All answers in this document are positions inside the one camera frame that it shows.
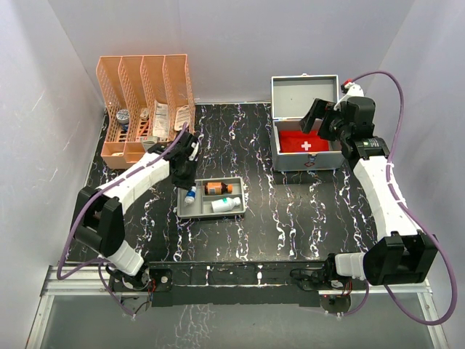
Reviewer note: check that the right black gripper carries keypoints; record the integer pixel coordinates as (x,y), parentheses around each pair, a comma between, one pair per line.
(318,110)

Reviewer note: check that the pink oval blister pack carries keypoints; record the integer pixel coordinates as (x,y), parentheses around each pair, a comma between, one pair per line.
(182,117)

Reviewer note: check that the white pill bottle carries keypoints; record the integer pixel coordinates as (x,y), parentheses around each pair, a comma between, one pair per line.
(225,204)

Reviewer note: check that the white paper packet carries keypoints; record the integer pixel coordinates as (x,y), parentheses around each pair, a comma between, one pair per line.
(161,121)

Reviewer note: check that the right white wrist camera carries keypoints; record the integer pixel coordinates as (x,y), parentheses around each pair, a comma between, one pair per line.
(349,89)

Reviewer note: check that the white medicine box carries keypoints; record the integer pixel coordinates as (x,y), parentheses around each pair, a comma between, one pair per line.
(148,141)

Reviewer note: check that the grey plastic divided tray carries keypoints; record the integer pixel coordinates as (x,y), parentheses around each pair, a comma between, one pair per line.
(201,208)

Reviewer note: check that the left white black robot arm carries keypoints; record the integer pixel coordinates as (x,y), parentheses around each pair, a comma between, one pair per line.
(98,219)

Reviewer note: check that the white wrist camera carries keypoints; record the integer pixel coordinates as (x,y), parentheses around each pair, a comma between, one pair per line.
(193,155)
(349,89)

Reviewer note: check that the red first aid pouch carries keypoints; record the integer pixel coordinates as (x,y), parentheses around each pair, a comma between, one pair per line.
(294,141)

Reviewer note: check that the grey metal medicine case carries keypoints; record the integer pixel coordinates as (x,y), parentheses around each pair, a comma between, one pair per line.
(291,98)

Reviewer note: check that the aluminium frame rail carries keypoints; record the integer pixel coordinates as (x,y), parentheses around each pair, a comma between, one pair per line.
(238,282)

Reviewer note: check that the brown syrup bottle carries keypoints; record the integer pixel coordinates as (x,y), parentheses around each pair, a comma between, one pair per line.
(217,188)

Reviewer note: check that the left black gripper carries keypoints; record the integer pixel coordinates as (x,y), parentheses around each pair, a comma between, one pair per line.
(188,183)

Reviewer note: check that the orange plastic file organizer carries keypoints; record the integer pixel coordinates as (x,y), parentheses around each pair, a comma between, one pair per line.
(136,82)

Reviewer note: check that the small blue label bottle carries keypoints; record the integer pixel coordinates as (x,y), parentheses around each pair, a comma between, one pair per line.
(190,195)

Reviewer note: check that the round blue tin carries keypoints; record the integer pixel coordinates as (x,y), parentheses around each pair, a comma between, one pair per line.
(123,119)

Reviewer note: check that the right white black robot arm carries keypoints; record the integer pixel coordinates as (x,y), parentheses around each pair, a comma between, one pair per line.
(403,253)

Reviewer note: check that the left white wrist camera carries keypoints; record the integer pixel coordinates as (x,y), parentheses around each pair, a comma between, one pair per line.
(193,155)

